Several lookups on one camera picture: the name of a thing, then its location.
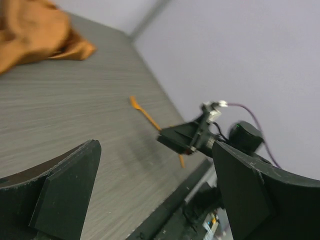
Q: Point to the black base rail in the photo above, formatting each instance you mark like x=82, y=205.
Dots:
x=194, y=211

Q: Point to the orange satin napkin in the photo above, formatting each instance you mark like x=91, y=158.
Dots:
x=37, y=30

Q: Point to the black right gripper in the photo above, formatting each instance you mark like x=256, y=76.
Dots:
x=193, y=136

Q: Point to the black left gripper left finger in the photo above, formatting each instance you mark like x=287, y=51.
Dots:
x=50, y=201

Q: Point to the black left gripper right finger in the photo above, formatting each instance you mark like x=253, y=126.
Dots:
x=264, y=202

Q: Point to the orange plastic fork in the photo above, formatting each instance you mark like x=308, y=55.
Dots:
x=136, y=106

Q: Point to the orange plastic spoon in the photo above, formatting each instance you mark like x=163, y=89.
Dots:
x=181, y=160

